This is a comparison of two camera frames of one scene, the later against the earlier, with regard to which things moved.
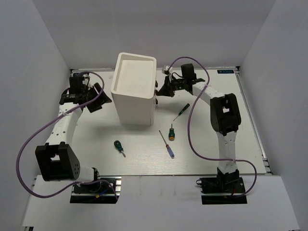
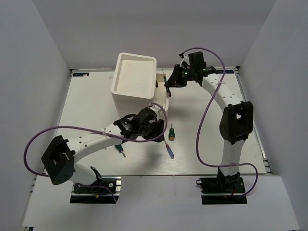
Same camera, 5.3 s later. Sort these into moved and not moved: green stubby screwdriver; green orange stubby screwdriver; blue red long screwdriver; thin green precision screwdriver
Moved: thin green precision screwdriver
Not moved: green stubby screwdriver; green orange stubby screwdriver; blue red long screwdriver
